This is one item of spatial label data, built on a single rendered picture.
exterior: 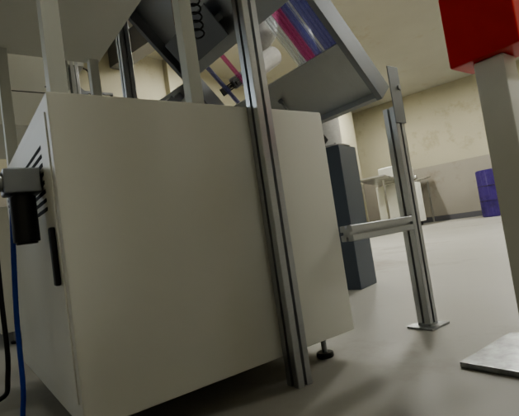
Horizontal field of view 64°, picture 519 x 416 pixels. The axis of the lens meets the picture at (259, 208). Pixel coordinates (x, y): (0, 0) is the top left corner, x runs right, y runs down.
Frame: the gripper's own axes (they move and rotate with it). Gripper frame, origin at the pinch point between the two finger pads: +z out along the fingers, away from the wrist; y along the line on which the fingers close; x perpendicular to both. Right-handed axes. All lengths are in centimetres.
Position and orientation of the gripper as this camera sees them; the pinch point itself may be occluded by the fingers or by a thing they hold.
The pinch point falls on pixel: (229, 87)
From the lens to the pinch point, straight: 174.1
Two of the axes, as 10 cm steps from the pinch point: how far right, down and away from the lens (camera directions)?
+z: -5.9, 6.1, -5.3
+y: 5.9, -1.3, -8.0
